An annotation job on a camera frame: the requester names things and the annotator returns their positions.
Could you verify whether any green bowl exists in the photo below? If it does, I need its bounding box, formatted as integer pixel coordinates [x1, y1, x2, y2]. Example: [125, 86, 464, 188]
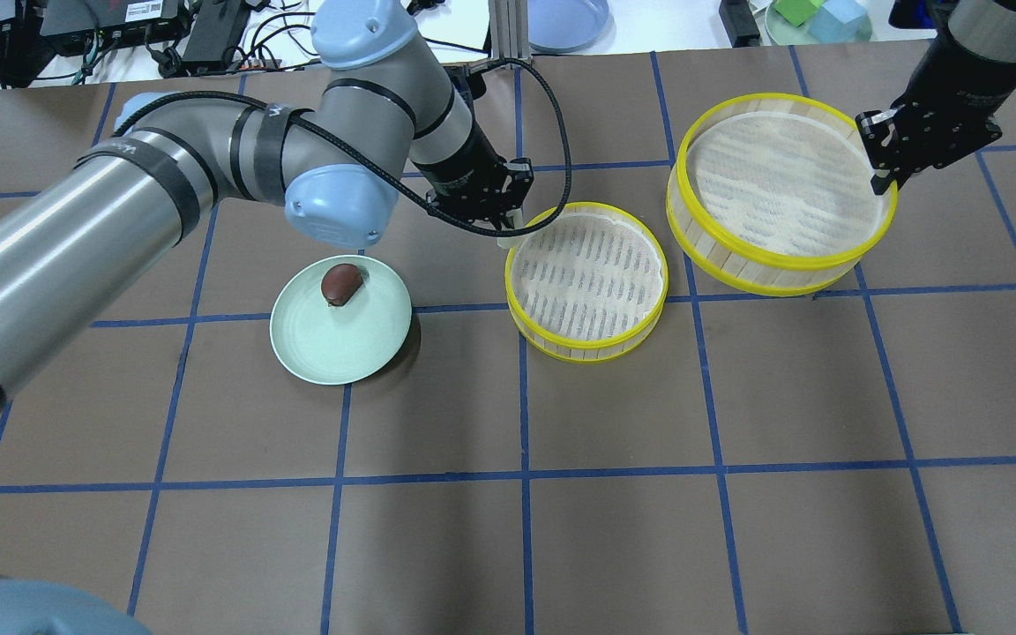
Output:
[765, 1, 872, 47]

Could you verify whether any blue plate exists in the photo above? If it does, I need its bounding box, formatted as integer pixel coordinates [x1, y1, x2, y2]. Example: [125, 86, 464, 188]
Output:
[526, 1, 610, 54]

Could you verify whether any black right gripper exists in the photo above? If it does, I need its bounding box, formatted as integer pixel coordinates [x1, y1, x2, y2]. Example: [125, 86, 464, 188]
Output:
[855, 101, 1003, 196]

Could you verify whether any aluminium frame post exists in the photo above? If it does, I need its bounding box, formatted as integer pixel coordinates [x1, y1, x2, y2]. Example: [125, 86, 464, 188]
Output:
[488, 0, 532, 61]

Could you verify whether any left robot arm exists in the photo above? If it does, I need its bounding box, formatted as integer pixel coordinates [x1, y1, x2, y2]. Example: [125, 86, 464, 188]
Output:
[0, 1, 534, 414]

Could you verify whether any yellow steamer layer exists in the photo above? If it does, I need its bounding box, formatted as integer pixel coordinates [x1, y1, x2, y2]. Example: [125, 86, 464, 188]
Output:
[665, 93, 899, 297]
[504, 202, 669, 364]

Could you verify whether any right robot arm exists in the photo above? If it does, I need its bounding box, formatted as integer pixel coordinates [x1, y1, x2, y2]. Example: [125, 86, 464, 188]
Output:
[855, 1, 1016, 196]

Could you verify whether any brown bun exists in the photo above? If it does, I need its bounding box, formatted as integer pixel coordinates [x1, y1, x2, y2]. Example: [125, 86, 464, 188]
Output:
[321, 262, 364, 307]

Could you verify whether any light green plate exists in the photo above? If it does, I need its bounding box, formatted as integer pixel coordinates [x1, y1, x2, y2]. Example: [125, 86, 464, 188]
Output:
[269, 254, 412, 385]

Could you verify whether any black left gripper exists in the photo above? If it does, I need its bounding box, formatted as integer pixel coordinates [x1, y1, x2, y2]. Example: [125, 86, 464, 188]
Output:
[424, 157, 534, 232]

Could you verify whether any green foam cube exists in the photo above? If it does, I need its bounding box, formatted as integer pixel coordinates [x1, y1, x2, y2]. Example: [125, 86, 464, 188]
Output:
[771, 0, 824, 27]

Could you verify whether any blue foam cube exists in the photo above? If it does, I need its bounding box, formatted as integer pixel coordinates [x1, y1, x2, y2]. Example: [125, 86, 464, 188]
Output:
[808, 0, 870, 43]

